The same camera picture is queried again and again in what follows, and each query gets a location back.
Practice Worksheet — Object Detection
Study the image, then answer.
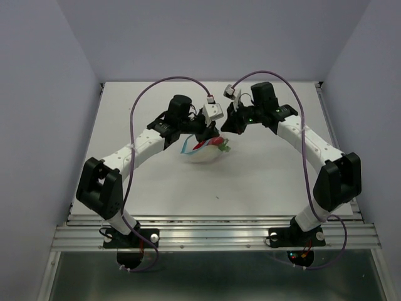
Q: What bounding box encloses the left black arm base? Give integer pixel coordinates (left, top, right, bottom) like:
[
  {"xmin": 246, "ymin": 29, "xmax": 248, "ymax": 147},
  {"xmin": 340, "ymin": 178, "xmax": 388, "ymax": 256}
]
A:
[{"xmin": 98, "ymin": 226, "xmax": 160, "ymax": 273}]

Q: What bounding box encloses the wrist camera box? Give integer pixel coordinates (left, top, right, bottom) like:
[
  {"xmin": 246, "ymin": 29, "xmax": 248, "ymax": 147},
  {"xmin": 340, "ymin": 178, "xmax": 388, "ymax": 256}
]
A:
[
  {"xmin": 202, "ymin": 95, "xmax": 224, "ymax": 126},
  {"xmin": 223, "ymin": 85, "xmax": 242, "ymax": 110}
]

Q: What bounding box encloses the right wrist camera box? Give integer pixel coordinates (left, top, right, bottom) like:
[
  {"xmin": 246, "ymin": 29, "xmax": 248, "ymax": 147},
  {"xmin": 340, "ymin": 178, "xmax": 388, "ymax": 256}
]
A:
[{"xmin": 223, "ymin": 85, "xmax": 242, "ymax": 110}]

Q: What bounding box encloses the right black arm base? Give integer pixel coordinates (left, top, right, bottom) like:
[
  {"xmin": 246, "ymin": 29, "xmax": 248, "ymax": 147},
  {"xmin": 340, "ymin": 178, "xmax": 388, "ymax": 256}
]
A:
[{"xmin": 265, "ymin": 217, "xmax": 326, "ymax": 269}]

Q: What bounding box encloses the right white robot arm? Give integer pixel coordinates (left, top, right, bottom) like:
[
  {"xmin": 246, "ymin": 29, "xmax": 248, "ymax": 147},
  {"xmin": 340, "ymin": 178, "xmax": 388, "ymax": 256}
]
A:
[{"xmin": 221, "ymin": 82, "xmax": 362, "ymax": 245}]

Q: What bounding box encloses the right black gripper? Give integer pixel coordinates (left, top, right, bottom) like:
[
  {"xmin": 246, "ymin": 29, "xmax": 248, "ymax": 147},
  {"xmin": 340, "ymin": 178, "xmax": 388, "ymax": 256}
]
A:
[{"xmin": 220, "ymin": 99, "xmax": 264, "ymax": 135}]

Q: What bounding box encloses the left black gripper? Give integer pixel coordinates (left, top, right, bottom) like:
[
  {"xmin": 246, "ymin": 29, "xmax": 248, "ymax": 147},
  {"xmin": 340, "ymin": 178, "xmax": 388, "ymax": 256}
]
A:
[{"xmin": 179, "ymin": 112, "xmax": 220, "ymax": 144}]

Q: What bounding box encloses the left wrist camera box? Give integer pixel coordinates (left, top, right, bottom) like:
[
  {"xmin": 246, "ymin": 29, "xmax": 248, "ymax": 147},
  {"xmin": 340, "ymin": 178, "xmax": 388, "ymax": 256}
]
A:
[{"xmin": 202, "ymin": 95, "xmax": 224, "ymax": 126}]

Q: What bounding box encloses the red chili pepper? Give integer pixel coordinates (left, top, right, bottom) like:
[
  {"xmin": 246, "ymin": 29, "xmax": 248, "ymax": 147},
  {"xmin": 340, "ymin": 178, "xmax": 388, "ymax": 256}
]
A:
[{"xmin": 192, "ymin": 136, "xmax": 225, "ymax": 151}]

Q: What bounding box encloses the clear zip top bag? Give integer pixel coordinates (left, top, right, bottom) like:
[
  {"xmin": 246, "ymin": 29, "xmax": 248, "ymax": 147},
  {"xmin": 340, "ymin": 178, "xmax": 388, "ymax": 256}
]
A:
[{"xmin": 180, "ymin": 134, "xmax": 231, "ymax": 164}]

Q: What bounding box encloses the aluminium mounting rail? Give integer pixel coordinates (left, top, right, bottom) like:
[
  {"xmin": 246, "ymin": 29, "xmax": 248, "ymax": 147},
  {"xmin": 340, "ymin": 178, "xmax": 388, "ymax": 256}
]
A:
[{"xmin": 51, "ymin": 214, "xmax": 381, "ymax": 253}]

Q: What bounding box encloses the white radish with leaves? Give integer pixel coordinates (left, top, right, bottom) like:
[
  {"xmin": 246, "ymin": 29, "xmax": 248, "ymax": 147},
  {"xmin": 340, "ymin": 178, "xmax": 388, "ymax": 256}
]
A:
[{"xmin": 184, "ymin": 142, "xmax": 231, "ymax": 163}]

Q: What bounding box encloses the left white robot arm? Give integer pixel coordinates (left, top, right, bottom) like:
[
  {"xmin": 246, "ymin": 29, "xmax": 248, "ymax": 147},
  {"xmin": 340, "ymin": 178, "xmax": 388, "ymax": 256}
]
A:
[{"xmin": 76, "ymin": 95, "xmax": 224, "ymax": 247}]

